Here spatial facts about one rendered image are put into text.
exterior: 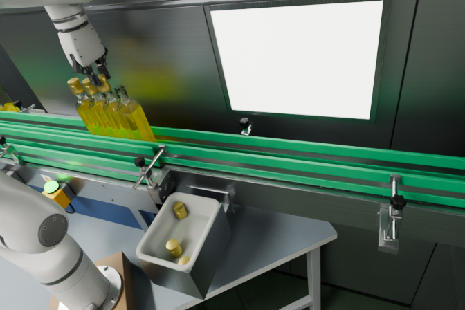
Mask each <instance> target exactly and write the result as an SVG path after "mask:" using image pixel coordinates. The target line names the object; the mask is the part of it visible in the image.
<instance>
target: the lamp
mask: <svg viewBox="0 0 465 310"><path fill-rule="evenodd" d="M59 188H60V186H59V184H58V183H57V182H56V181H49V182H48V183H46V184H45V186H44V189H45V191H46V193H47V194H53V193H55V192H56V191H58V190H59Z"/></svg>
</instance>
